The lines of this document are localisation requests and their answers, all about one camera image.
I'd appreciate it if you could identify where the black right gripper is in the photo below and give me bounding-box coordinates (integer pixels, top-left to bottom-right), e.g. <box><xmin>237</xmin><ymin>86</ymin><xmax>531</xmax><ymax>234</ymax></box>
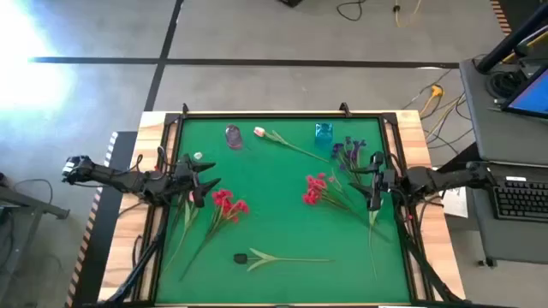
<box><xmin>347</xmin><ymin>151</ymin><xmax>397</xmax><ymax>212</ymax></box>

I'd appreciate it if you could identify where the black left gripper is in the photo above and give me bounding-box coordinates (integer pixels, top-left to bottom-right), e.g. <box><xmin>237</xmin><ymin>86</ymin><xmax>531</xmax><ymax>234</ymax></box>
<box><xmin>173</xmin><ymin>152</ymin><xmax>223</xmax><ymax>210</ymax></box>

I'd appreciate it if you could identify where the red artificial flower bunch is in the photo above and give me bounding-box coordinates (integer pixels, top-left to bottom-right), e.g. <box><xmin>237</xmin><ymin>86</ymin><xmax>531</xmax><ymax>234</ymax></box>
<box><xmin>301</xmin><ymin>172</ymin><xmax>390</xmax><ymax>243</ymax></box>
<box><xmin>178</xmin><ymin>188</ymin><xmax>251</xmax><ymax>282</ymax></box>

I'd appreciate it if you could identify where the black artificial tulip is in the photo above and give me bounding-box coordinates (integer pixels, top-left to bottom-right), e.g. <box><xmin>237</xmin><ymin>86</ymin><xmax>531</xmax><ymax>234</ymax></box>
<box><xmin>366</xmin><ymin>209</ymin><xmax>382</xmax><ymax>281</ymax></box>
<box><xmin>233</xmin><ymin>247</ymin><xmax>335</xmax><ymax>273</ymax></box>

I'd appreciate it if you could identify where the pink artificial tulip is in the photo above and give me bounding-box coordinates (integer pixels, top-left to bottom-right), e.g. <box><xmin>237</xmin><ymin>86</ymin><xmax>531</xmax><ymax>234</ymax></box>
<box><xmin>253</xmin><ymin>126</ymin><xmax>331</xmax><ymax>163</ymax></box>
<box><xmin>162</xmin><ymin>190</ymin><xmax>200</xmax><ymax>275</ymax></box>

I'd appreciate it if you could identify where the pink glass vase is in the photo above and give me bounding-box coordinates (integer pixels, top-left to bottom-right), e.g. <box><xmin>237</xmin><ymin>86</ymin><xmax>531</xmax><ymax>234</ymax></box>
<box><xmin>224</xmin><ymin>123</ymin><xmax>244</xmax><ymax>151</ymax></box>

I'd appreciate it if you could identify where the blue glass vase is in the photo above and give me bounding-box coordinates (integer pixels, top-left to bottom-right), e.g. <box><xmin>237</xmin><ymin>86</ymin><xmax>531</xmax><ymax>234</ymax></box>
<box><xmin>314</xmin><ymin>122</ymin><xmax>334</xmax><ymax>149</ymax></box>

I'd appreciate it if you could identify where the green table mat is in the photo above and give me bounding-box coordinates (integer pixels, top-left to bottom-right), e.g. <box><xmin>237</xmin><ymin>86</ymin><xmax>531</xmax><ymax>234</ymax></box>
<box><xmin>154</xmin><ymin>115</ymin><xmax>412</xmax><ymax>305</ymax></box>

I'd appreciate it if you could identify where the white paper sheet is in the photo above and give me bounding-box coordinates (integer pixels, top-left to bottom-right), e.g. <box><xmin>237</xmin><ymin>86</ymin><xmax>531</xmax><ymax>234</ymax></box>
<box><xmin>443</xmin><ymin>186</ymin><xmax>470</xmax><ymax>219</ymax></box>

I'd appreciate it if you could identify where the black floor plate striped edge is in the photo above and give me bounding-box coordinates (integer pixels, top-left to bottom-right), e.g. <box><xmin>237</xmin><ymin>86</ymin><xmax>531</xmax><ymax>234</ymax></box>
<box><xmin>63</xmin><ymin>130</ymin><xmax>138</xmax><ymax>308</ymax></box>

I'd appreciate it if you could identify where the grey desk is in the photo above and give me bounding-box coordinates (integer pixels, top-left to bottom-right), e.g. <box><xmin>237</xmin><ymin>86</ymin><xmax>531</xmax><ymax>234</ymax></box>
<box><xmin>460</xmin><ymin>57</ymin><xmax>548</xmax><ymax>264</ymax></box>

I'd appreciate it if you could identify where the black computer keyboard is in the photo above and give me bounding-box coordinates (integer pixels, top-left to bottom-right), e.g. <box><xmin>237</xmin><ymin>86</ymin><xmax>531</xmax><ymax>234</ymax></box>
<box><xmin>491</xmin><ymin>179</ymin><xmax>548</xmax><ymax>223</ymax></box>

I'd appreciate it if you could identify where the grey metal stand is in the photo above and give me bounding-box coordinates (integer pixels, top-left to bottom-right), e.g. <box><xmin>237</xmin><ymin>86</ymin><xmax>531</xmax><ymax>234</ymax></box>
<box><xmin>0</xmin><ymin>170</ymin><xmax>72</xmax><ymax>308</ymax></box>

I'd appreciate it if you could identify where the computer monitor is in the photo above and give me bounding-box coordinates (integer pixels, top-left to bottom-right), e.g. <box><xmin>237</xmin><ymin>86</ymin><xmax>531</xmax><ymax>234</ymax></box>
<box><xmin>501</xmin><ymin>63</ymin><xmax>548</xmax><ymax>120</ymax></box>

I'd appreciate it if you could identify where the black metal table frame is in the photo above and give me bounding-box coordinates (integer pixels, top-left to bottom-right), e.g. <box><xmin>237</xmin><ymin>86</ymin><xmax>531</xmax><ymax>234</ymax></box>
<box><xmin>100</xmin><ymin>102</ymin><xmax>466</xmax><ymax>308</ymax></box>

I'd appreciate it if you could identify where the yellow plug with cable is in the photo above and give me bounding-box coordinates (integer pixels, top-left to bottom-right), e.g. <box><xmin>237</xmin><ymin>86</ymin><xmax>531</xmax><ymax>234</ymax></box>
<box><xmin>419</xmin><ymin>83</ymin><xmax>446</xmax><ymax>119</ymax></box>

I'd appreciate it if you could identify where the black floor cable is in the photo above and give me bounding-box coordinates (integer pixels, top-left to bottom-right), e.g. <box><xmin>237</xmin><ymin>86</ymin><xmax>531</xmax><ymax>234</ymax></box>
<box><xmin>336</xmin><ymin>0</ymin><xmax>367</xmax><ymax>22</ymax></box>

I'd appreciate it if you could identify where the yellow floor cable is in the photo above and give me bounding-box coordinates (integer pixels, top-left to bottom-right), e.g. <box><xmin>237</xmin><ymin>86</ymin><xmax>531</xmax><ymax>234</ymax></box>
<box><xmin>393</xmin><ymin>0</ymin><xmax>423</xmax><ymax>28</ymax></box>

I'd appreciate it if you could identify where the black cable coil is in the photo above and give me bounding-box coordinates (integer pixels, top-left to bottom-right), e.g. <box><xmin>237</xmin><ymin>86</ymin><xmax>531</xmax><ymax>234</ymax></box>
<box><xmin>485</xmin><ymin>70</ymin><xmax>521</xmax><ymax>99</ymax></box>

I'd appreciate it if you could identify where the black rig post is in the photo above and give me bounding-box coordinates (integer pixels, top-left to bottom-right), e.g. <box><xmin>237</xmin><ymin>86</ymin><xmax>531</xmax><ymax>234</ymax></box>
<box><xmin>476</xmin><ymin>3</ymin><xmax>548</xmax><ymax>74</ymax></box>

